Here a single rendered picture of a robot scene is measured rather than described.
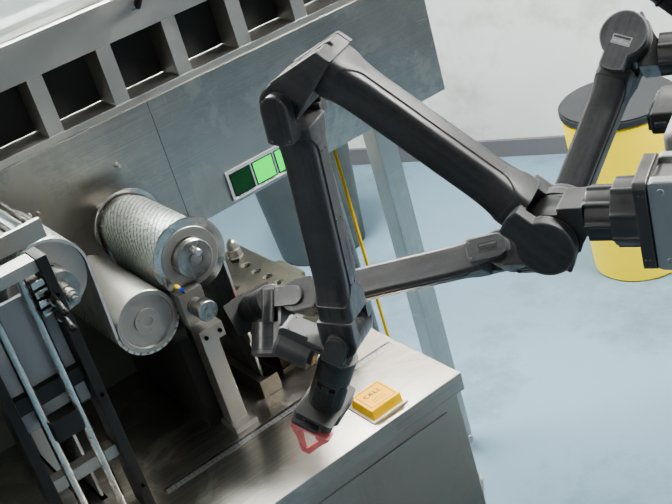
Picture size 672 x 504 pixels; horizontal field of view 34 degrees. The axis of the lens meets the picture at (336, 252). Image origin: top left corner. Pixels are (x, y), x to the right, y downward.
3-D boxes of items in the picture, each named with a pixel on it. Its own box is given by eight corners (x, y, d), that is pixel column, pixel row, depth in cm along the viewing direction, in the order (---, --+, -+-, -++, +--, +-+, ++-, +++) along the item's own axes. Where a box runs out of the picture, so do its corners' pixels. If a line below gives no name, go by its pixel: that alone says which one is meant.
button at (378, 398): (374, 421, 205) (371, 411, 204) (352, 408, 210) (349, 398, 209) (403, 402, 208) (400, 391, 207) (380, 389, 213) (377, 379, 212)
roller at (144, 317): (130, 364, 203) (107, 310, 197) (75, 323, 222) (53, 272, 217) (186, 332, 208) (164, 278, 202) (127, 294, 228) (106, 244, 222)
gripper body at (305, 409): (291, 418, 173) (300, 386, 168) (318, 378, 181) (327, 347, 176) (328, 437, 172) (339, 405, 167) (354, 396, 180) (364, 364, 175)
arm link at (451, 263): (525, 238, 186) (503, 224, 177) (531, 271, 185) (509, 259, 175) (303, 290, 205) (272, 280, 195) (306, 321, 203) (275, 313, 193)
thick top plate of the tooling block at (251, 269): (285, 357, 218) (276, 332, 216) (189, 300, 250) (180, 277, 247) (348, 317, 225) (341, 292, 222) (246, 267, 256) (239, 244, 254)
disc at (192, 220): (166, 308, 204) (143, 237, 197) (165, 307, 204) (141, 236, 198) (233, 274, 210) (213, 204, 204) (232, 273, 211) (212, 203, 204)
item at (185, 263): (183, 285, 202) (171, 250, 199) (178, 282, 204) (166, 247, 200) (218, 267, 206) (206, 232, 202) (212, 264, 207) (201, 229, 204)
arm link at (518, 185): (289, 34, 136) (323, 5, 143) (247, 113, 145) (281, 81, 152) (589, 248, 135) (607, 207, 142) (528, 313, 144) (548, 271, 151)
